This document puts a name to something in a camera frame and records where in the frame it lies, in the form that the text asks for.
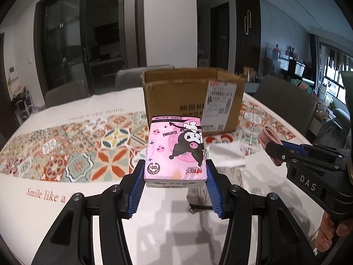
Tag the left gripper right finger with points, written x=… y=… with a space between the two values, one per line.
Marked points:
x=280 y=239

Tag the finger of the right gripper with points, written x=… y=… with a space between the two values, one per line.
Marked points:
x=313 y=150
x=280 y=154

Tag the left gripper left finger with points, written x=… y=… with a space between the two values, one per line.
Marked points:
x=70 y=238

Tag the white mesh cloth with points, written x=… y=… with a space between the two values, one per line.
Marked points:
x=226 y=155

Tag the beige floral fabric pouch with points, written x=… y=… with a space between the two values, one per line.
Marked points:
x=198 y=199

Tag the pink cartoon tissue pack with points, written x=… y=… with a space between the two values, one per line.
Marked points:
x=175 y=156

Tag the person right hand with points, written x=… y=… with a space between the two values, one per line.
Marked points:
x=328 y=230

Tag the grey chair right side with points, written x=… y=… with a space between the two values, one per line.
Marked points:
x=291 y=103

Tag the white low side cabinet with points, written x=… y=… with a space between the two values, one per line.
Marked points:
x=251 y=88

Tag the brown cardboard box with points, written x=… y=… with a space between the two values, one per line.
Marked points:
x=212 y=94

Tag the patterned tile table runner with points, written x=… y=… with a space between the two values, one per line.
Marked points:
x=97 y=139

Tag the grey chair far left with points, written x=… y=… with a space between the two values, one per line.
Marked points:
x=66 y=93

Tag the grey chair behind box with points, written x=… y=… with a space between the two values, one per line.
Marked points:
x=131 y=78

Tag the dark glass sliding door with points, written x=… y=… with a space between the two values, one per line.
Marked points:
x=89 y=40

